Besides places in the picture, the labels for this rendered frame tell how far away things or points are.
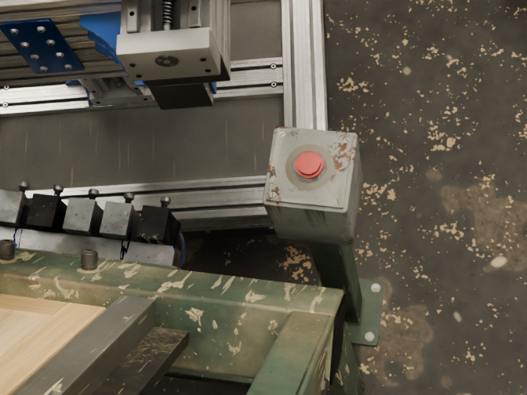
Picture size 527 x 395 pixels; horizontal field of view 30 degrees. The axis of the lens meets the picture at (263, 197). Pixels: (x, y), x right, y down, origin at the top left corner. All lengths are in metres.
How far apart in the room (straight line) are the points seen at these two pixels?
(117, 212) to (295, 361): 0.52
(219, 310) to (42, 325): 0.24
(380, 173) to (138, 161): 0.57
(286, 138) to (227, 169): 0.79
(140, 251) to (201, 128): 0.69
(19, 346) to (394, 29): 1.50
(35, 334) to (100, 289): 0.14
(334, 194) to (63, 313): 0.41
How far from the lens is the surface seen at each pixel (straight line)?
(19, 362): 1.23
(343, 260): 1.72
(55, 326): 1.34
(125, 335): 1.27
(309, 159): 1.35
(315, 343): 1.23
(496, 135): 2.39
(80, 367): 1.15
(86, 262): 1.46
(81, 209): 1.60
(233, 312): 1.36
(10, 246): 1.50
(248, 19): 2.31
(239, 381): 2.07
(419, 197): 2.33
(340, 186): 1.35
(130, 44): 1.42
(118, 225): 1.57
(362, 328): 2.24
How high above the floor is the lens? 2.20
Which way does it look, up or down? 70 degrees down
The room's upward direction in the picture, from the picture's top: 23 degrees counter-clockwise
